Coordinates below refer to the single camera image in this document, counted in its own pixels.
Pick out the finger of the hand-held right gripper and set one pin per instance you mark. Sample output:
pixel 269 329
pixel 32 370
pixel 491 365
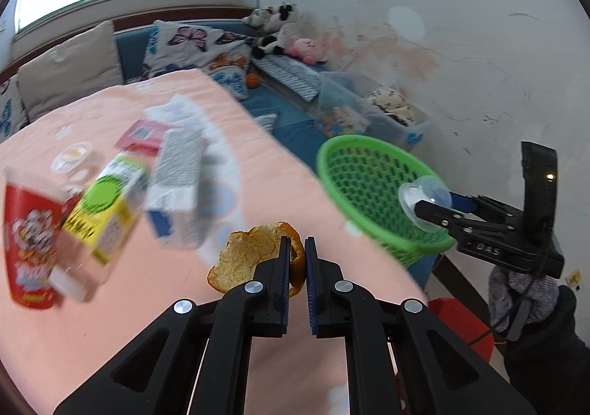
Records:
pixel 461 202
pixel 438 211

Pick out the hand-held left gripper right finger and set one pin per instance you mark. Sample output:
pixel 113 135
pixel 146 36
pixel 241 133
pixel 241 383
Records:
pixel 312 295

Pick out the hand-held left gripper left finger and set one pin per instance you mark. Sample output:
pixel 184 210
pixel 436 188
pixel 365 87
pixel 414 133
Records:
pixel 283 299

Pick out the orange peel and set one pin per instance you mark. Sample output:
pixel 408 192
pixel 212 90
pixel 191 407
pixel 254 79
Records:
pixel 244 258

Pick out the green plastic mesh basket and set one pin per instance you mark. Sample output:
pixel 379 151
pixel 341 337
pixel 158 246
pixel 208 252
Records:
pixel 364 175

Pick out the white blue carton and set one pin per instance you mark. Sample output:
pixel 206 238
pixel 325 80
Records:
pixel 177 180

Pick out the yellow green label bottle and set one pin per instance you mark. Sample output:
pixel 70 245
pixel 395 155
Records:
pixel 106 203

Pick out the pink carton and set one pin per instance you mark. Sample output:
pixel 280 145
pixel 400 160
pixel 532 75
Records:
pixel 140 133

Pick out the clear jelly cup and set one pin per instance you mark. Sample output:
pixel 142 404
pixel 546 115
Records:
pixel 71 157

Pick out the red paper cup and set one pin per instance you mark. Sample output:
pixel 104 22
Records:
pixel 27 230

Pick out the person's right hand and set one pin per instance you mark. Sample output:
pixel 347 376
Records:
pixel 539 299

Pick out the pink blanket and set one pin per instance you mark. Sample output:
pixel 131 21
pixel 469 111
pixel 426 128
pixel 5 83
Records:
pixel 276 193

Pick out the cream patterned cloth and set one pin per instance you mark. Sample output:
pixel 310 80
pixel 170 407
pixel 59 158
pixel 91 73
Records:
pixel 392 103

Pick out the red stool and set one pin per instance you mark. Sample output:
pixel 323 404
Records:
pixel 461 327

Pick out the clear plastic storage box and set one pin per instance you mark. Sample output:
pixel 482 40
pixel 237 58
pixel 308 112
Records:
pixel 350 106

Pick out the blue mattress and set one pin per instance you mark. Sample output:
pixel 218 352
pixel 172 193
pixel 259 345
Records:
pixel 286 129

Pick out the grey white knit cloth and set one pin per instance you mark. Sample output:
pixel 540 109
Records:
pixel 266 121

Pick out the grey striped cloth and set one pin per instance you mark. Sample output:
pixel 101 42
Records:
pixel 290 73

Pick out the pink plush toy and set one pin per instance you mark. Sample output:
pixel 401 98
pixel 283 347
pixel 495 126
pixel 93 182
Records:
pixel 306 50

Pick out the orange ball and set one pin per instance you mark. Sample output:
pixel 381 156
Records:
pixel 253 81

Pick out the black white cow plush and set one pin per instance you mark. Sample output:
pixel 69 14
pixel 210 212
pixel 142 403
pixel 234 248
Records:
pixel 281 27

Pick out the grey white plush toy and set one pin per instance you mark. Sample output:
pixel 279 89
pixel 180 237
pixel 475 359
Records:
pixel 256 17

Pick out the wooden headboard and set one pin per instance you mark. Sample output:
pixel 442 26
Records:
pixel 184 14

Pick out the beige pillow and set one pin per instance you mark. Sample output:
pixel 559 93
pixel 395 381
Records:
pixel 69 69

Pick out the butterfly print pillow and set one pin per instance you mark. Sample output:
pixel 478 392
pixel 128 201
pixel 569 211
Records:
pixel 9 110

